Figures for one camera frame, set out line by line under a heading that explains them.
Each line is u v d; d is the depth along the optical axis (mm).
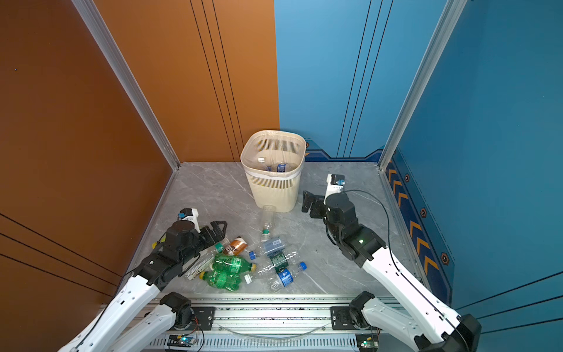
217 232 694
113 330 439
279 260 808
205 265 810
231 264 793
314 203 612
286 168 1010
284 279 772
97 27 725
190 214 693
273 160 1050
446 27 727
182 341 706
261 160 998
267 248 850
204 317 740
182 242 570
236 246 849
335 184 590
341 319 725
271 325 729
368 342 710
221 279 810
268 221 929
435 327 382
